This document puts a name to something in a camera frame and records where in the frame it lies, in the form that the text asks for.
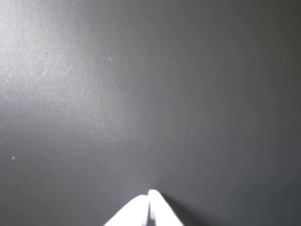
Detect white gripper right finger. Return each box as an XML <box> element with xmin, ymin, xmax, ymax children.
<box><xmin>148</xmin><ymin>189</ymin><xmax>184</xmax><ymax>226</ymax></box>

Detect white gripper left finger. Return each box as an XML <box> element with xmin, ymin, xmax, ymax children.
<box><xmin>103</xmin><ymin>194</ymin><xmax>150</xmax><ymax>226</ymax></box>

